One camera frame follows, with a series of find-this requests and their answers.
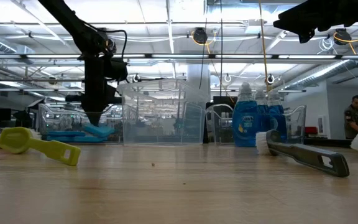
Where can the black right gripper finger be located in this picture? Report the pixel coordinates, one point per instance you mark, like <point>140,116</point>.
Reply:
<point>309,7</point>
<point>297,22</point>

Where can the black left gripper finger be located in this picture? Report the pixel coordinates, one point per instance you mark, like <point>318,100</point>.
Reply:
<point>95,113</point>

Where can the yellow-green dish brush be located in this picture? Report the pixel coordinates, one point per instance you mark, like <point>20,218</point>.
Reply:
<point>54,151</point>

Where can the blue dish soap bottle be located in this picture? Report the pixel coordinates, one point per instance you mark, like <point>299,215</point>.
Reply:
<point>277,118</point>
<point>263,113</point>
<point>244,130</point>

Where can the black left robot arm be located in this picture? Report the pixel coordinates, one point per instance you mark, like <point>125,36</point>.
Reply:
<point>73,25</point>

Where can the clear square plastic tub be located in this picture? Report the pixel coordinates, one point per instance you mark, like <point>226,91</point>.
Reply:
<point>141,124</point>

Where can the black office chair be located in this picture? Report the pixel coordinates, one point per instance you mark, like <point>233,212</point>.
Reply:
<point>23,119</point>

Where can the person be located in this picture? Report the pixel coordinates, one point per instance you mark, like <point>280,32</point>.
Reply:
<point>354,119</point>

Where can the red box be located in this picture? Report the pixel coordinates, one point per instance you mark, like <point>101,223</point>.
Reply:
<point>312,130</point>

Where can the grey dish brush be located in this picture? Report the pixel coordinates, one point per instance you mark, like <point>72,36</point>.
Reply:
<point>306,155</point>

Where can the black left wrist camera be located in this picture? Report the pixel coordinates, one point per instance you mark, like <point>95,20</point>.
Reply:
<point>117,70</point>

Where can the white wall device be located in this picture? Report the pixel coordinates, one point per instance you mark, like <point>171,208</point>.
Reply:
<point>322,124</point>

